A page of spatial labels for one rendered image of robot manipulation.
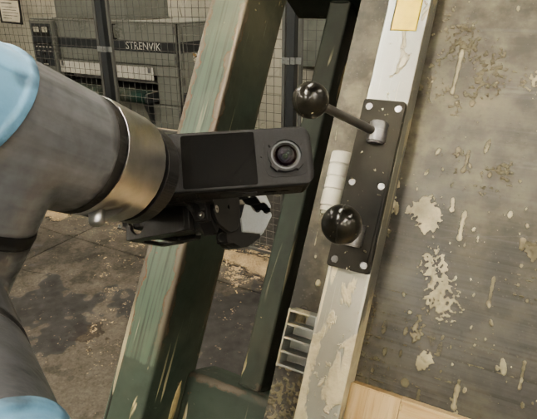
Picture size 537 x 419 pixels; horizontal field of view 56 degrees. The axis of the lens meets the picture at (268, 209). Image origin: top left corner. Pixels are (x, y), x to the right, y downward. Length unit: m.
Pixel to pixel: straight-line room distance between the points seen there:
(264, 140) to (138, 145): 0.10
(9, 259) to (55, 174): 0.05
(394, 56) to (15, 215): 0.48
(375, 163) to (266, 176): 0.25
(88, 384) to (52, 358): 0.30
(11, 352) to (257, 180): 0.21
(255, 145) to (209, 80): 0.35
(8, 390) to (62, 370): 2.52
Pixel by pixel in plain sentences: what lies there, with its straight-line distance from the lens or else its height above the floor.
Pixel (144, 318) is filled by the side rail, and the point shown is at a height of 1.26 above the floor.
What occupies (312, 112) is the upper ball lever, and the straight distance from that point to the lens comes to 0.51.
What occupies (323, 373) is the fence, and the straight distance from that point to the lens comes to 0.59.
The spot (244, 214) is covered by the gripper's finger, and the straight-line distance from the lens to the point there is 0.45.
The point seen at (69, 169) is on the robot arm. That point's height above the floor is 1.56.
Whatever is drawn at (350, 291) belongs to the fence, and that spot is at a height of 1.34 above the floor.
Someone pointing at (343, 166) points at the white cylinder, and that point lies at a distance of 0.62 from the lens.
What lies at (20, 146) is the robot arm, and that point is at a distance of 0.26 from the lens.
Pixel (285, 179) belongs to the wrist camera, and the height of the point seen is 1.52.
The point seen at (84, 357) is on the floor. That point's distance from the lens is 2.75.
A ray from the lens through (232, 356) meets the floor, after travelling 2.60.
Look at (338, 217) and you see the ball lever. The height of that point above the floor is 1.46.
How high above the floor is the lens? 1.64
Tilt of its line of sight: 23 degrees down
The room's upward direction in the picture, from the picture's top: straight up
